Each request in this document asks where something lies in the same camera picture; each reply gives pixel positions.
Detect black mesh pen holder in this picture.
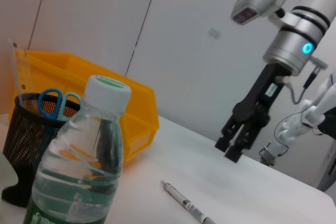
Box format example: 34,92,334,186
1,92,82,208

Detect grey white pen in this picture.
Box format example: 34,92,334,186
160,179,218,224

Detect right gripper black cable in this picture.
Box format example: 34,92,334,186
277,57,329,105

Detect blue scissors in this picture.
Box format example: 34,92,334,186
38,89,83,122

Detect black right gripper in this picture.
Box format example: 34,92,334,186
214,63,292,163

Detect clear green-label water bottle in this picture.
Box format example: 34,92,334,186
23,74,132,224

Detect yellow plastic bin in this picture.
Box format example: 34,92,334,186
9,49,160,169

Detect transparent plastic ruler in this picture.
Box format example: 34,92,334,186
7,37,37,104

